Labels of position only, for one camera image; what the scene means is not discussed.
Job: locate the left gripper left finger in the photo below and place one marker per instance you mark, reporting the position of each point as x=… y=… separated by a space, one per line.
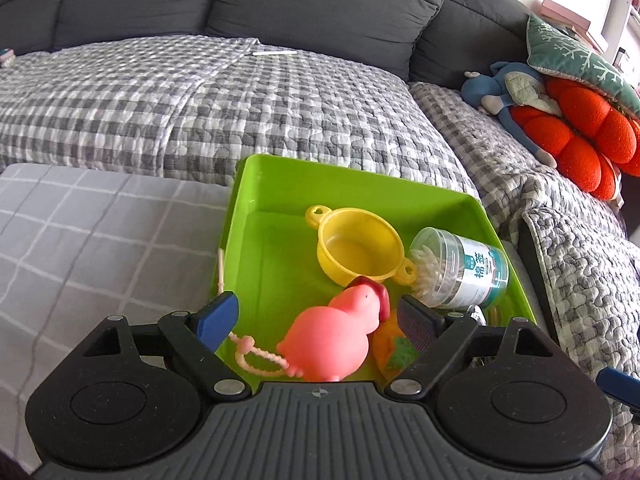
x=194 y=338

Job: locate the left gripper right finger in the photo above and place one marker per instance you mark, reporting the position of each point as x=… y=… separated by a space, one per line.
x=440 y=341

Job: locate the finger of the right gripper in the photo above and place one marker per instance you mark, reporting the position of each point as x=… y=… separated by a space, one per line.
x=619 y=386

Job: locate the orange toy carrot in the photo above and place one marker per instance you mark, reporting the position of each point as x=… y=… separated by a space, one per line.
x=391 y=349

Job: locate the cotton swab jar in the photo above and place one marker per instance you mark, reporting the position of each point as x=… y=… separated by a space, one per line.
x=455 y=272

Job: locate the green plastic cookie box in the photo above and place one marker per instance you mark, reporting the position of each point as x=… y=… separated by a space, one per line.
x=270 y=259

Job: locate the grey patterned quilt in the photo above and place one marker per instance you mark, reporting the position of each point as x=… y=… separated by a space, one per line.
x=591 y=281

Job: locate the yellow toy pot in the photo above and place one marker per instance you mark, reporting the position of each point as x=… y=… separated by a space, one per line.
x=354 y=242

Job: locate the light grey grid blanket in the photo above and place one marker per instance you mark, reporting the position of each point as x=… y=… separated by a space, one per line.
x=79 y=245

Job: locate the grey checkered quilt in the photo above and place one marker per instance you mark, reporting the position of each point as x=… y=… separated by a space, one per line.
x=192 y=107

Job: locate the red flower cushion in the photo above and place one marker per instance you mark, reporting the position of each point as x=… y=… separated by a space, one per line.
x=591 y=141

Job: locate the blue plush monkey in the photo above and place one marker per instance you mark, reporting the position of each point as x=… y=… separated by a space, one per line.
x=510 y=84

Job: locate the green snowflake pillow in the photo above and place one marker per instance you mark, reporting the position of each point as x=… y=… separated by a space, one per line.
x=555 y=54

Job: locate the dark grey sofa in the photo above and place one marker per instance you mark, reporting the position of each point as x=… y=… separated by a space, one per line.
x=435 y=41

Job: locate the pink box on sofa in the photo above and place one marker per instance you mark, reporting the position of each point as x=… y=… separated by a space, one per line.
x=557 y=14

